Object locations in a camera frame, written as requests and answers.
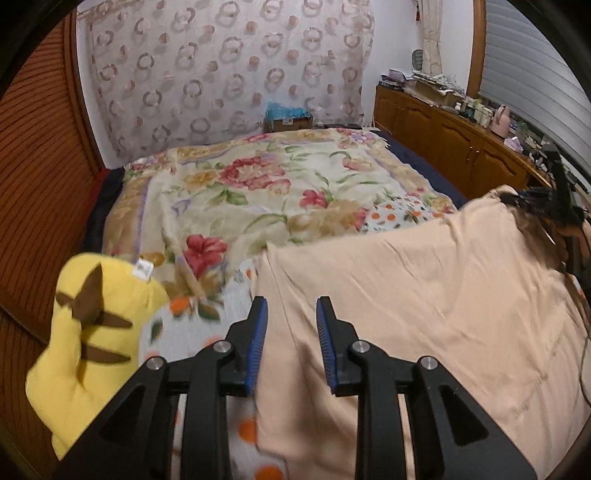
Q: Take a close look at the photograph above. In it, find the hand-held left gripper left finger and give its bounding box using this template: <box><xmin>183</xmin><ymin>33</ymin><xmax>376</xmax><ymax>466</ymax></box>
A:
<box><xmin>58</xmin><ymin>295</ymin><xmax>269</xmax><ymax>480</ymax></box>

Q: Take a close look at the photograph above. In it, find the row of toiletry bottles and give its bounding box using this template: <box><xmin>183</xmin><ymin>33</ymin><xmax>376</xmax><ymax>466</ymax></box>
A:
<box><xmin>457</xmin><ymin>97</ymin><xmax>492</xmax><ymax>126</ymax></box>

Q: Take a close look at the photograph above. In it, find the beige window curtain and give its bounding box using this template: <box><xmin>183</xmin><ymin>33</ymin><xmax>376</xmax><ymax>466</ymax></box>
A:
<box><xmin>418</xmin><ymin>0</ymin><xmax>446</xmax><ymax>77</ymax></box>

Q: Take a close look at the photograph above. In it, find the beige blanket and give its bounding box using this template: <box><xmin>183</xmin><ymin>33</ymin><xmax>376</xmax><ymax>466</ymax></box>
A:
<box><xmin>254</xmin><ymin>185</ymin><xmax>591</xmax><ymax>480</ymax></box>

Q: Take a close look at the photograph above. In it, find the grey window blind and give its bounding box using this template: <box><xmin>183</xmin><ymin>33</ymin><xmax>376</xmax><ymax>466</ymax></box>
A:
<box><xmin>480</xmin><ymin>0</ymin><xmax>591</xmax><ymax>185</ymax></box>

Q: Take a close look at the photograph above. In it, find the orange fruit print bed sheet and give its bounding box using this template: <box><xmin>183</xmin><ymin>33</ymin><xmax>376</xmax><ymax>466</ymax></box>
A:
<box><xmin>139</xmin><ymin>194</ymin><xmax>458</xmax><ymax>480</ymax></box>

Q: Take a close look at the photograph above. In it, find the cardboard box with blue cloth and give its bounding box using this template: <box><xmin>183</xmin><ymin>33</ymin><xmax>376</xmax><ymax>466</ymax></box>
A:
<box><xmin>264</xmin><ymin>102</ymin><xmax>315</xmax><ymax>134</ymax></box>

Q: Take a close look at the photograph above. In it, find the open cardboard box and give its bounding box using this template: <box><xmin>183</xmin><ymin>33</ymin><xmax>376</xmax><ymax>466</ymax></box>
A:
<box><xmin>411</xmin><ymin>76</ymin><xmax>465</xmax><ymax>107</ymax></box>

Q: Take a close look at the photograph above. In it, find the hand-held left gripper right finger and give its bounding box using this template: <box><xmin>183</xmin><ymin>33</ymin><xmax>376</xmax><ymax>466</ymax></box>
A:
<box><xmin>315</xmin><ymin>295</ymin><xmax>539</xmax><ymax>480</ymax></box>

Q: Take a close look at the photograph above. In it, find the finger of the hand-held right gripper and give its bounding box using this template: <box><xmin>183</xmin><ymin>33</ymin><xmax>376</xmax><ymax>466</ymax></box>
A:
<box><xmin>501</xmin><ymin>188</ymin><xmax>555</xmax><ymax>217</ymax></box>

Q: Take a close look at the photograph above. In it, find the yellow plush toy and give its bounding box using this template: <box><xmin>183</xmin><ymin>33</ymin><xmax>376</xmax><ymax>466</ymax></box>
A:
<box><xmin>25</xmin><ymin>252</ymin><xmax>171</xmax><ymax>461</ymax></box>

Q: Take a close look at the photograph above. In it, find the brown slatted wooden wardrobe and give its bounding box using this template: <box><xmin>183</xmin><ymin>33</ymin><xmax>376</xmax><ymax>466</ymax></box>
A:
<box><xmin>0</xmin><ymin>9</ymin><xmax>112</xmax><ymax>480</ymax></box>

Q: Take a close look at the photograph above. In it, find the pink kettle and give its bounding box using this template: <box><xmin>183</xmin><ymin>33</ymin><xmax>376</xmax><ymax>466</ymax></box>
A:
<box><xmin>490</xmin><ymin>104</ymin><xmax>512</xmax><ymax>137</ymax></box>

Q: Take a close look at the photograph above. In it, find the floral blanket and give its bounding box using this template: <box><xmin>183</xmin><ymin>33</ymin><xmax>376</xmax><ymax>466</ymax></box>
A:
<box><xmin>102</xmin><ymin>128</ymin><xmax>458</xmax><ymax>296</ymax></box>

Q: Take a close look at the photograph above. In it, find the ring patterned sheer cloth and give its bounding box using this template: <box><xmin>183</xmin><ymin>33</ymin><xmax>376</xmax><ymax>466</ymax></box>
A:
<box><xmin>76</xmin><ymin>0</ymin><xmax>376</xmax><ymax>162</ymax></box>

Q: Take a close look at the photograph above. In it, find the wooden sideboard cabinet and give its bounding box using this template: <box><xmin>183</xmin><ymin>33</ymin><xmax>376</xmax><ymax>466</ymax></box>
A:
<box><xmin>373</xmin><ymin>83</ymin><xmax>559</xmax><ymax>208</ymax></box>

